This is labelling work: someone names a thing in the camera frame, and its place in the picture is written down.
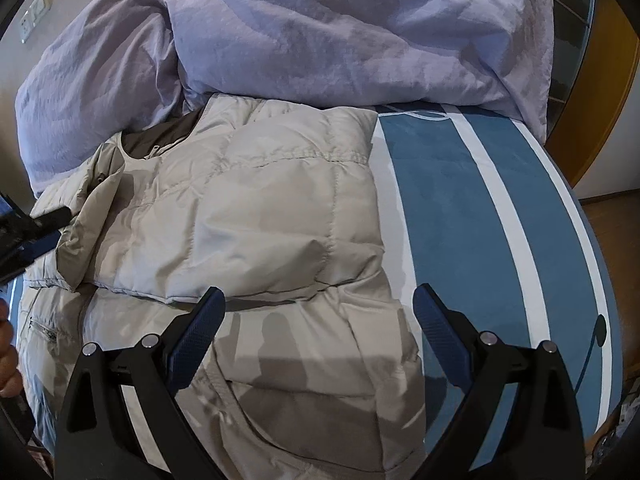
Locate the person's left hand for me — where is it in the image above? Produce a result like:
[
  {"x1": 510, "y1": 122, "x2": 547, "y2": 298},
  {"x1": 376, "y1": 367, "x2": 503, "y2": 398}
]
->
[{"x1": 0, "y1": 299, "x2": 22, "y2": 397}]

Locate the beige puffer jacket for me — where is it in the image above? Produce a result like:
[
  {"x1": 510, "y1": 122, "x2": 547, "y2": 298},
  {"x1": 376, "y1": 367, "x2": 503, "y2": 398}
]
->
[{"x1": 15, "y1": 92, "x2": 429, "y2": 480}]

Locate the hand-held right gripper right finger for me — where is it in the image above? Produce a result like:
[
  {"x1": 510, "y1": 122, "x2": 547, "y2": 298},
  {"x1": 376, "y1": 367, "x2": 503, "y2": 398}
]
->
[{"x1": 413, "y1": 283, "x2": 586, "y2": 480}]

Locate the blue white striped bed sheet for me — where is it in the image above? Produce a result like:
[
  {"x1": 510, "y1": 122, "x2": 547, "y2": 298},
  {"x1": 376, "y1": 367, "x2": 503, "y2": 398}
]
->
[{"x1": 10, "y1": 102, "x2": 624, "y2": 480}]

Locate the wooden door frame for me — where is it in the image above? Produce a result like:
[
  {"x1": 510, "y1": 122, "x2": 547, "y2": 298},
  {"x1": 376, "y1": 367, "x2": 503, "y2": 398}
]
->
[{"x1": 545, "y1": 0, "x2": 640, "y2": 192}]

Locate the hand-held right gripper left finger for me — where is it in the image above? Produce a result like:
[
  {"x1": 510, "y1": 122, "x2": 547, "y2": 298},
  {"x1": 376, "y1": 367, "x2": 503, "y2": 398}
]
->
[{"x1": 55, "y1": 286, "x2": 226, "y2": 480}]

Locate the white wall socket panel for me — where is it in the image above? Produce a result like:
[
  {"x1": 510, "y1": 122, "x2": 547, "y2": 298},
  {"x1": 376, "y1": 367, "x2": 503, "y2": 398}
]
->
[{"x1": 20, "y1": 0, "x2": 54, "y2": 44}]

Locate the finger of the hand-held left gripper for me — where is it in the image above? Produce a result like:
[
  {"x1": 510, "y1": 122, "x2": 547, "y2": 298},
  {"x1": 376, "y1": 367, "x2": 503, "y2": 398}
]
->
[
  {"x1": 29, "y1": 208, "x2": 72, "y2": 234},
  {"x1": 0, "y1": 231, "x2": 62, "y2": 284}
]

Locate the glass door panel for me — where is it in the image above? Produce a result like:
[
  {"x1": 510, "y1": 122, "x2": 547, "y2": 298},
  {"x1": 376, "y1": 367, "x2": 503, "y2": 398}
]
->
[{"x1": 547, "y1": 0, "x2": 599, "y2": 107}]

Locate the lavender duvet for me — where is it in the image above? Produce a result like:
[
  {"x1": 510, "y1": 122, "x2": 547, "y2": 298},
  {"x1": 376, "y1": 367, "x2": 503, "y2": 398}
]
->
[{"x1": 15, "y1": 0, "x2": 554, "y2": 197}]

